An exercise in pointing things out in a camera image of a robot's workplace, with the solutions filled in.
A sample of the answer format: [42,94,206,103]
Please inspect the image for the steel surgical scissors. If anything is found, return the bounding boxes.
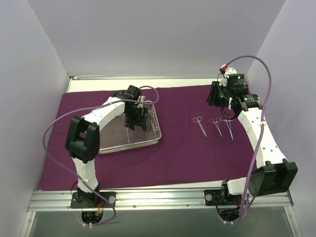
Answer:
[193,116,207,137]

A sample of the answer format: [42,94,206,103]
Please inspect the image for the steel forceps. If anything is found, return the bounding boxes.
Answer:
[220,116,234,141]

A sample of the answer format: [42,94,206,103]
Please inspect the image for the metal mesh instrument tray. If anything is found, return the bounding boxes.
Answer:
[99,105,161,154]

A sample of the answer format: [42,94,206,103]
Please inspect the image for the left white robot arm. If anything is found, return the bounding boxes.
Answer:
[65,95,152,207]

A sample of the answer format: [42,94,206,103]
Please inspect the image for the steel clamp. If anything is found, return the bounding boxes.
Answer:
[209,118,223,137]

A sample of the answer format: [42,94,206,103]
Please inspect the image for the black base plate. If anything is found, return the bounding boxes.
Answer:
[70,191,116,209]
[203,189,242,206]

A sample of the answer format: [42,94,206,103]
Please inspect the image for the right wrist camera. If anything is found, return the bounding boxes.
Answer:
[226,74,247,95]

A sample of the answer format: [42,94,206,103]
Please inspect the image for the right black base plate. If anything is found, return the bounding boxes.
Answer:
[203,189,242,206]

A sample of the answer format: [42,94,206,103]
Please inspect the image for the aluminium front rail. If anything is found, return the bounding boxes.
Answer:
[27,185,294,212]

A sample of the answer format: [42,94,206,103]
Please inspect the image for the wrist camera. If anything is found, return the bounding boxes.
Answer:
[226,74,247,95]
[126,85,141,101]

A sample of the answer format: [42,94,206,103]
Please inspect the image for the purple surgical wrap cloth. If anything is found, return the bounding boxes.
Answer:
[38,85,253,191]

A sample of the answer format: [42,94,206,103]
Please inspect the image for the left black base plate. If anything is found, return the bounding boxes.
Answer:
[70,191,116,209]

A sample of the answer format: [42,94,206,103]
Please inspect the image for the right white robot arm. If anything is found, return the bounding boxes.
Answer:
[207,80,298,204]

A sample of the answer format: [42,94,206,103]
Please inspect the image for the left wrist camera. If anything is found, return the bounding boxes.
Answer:
[126,85,141,101]

